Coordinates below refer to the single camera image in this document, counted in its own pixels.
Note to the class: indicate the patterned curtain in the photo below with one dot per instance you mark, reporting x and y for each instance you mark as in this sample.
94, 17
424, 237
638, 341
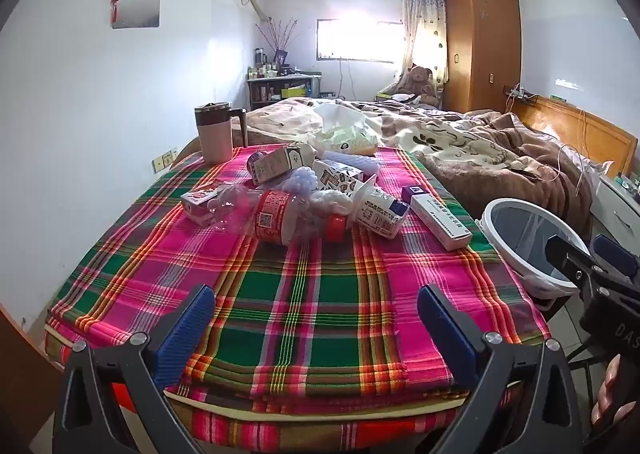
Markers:
425, 29

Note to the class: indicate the bed with brown blanket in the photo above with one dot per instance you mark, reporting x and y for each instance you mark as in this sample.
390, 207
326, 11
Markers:
450, 149

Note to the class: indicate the plaid tablecloth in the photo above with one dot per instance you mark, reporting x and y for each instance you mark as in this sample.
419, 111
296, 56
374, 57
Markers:
300, 294

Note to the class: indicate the power strip on headboard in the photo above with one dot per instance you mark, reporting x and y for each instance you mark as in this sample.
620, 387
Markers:
517, 93

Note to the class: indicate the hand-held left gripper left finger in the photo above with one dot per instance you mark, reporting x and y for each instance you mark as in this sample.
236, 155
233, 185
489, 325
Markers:
185, 329

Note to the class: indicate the patterned drink carton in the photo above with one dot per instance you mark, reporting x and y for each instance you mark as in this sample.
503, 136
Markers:
340, 179

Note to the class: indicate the person's right hand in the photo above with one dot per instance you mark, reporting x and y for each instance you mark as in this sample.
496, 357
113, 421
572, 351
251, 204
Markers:
607, 394

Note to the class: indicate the phone on blanket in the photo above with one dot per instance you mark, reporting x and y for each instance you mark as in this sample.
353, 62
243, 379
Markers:
525, 169

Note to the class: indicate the brown milk carton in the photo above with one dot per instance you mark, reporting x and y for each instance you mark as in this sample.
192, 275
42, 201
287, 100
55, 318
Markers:
277, 162

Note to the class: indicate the white foam net sleeve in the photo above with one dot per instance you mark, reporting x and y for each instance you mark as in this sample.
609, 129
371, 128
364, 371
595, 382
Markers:
350, 162
300, 179

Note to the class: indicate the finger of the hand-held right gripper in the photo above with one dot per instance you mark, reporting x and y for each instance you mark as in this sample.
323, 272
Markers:
615, 254
565, 254

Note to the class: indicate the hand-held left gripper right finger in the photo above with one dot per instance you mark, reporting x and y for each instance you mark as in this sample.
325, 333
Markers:
445, 334

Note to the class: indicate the plastic bottle with red label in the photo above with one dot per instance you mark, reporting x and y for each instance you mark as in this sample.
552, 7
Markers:
272, 216

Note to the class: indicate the white nightstand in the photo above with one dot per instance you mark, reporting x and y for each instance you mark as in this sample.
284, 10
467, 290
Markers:
617, 204

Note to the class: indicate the wall socket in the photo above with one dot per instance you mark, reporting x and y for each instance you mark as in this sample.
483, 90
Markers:
164, 160

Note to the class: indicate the shiny wall panel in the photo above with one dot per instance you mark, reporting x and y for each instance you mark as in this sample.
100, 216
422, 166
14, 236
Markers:
140, 2

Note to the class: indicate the bright window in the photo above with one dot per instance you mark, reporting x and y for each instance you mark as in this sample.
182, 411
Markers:
360, 39

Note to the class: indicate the white round waste bin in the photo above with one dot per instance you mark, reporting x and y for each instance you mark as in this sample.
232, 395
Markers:
520, 234

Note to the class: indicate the cluttered side shelf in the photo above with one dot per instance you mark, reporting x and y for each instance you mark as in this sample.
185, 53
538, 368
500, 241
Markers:
280, 87

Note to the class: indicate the strawberry milk carton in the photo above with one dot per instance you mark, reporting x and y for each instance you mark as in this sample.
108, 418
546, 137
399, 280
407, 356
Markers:
200, 201

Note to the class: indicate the white cup with blue label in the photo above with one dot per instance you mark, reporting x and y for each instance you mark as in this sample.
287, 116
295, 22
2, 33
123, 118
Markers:
380, 209

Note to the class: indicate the group of bottles on shelf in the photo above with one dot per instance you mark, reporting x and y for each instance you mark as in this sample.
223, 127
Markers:
265, 68

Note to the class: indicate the yellow tissue pack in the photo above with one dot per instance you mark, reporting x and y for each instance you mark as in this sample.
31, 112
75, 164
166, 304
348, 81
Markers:
345, 137

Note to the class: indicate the vase of dry branches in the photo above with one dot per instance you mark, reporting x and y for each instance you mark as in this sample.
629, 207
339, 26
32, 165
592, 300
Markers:
277, 39

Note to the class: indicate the wooden wardrobe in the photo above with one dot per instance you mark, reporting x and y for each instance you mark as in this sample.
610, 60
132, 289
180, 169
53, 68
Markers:
482, 44

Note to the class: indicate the purple and white medicine box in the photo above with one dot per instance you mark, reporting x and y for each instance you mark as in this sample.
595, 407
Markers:
435, 216

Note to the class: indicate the wooden headboard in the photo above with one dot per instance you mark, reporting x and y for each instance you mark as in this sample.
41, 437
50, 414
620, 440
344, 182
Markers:
575, 129

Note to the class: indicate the pink lidded mug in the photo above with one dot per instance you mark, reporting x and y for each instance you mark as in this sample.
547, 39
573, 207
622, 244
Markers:
215, 134

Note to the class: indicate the brown teddy bear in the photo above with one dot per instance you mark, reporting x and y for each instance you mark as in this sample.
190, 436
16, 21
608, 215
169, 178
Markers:
417, 82

